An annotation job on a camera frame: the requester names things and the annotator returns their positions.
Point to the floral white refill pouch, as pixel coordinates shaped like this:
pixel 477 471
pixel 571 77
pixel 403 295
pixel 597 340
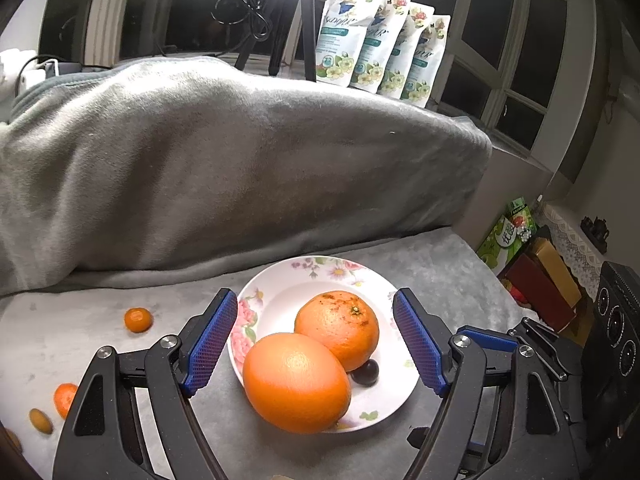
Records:
pixel 430 70
pixel 340 35
pixel 407 60
pixel 382 45

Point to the dark red box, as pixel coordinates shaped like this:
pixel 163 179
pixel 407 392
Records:
pixel 535 285

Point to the floral white plate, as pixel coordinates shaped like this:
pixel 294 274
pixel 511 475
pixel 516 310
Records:
pixel 280 290

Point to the black tripod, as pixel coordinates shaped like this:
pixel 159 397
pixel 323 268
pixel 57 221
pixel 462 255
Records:
pixel 280 10

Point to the grey fleece seat blanket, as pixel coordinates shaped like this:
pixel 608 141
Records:
pixel 150 285

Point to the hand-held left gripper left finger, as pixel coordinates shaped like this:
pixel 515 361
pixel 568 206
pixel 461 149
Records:
pixel 207 345

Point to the small brown fruit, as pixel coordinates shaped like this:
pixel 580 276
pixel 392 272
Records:
pixel 12 441

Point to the white window frame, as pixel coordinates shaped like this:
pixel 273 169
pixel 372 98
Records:
pixel 107 20

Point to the white power strip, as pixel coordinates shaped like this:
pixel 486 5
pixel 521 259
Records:
pixel 37 72

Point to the green snack packet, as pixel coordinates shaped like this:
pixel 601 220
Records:
pixel 522 220

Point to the bumpy large orange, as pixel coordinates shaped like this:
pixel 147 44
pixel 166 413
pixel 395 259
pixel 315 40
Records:
pixel 335 327

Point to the smooth large orange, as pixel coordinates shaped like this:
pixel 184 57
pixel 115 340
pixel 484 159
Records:
pixel 295 385

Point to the dark small ornament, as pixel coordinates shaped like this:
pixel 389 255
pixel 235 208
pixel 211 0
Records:
pixel 595 227

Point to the dark plum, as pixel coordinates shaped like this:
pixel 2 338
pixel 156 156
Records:
pixel 366 372

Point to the white lace cloth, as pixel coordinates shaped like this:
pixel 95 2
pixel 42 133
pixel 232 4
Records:
pixel 570 240

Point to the small tangerine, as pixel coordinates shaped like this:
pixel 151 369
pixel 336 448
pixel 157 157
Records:
pixel 138 320
pixel 64 400

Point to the brown cardboard box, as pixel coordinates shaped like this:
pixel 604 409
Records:
pixel 555 270

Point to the grey blanket over backrest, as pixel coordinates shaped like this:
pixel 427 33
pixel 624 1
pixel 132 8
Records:
pixel 225 170

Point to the small kumquat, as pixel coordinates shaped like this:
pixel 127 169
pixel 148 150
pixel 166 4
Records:
pixel 40 421

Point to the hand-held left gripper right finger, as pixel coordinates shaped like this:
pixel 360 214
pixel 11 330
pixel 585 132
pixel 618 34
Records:
pixel 417 345

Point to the green tissue box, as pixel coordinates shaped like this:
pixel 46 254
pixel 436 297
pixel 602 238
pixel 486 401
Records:
pixel 497 245

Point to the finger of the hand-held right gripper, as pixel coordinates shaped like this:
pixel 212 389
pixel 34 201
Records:
pixel 487 338

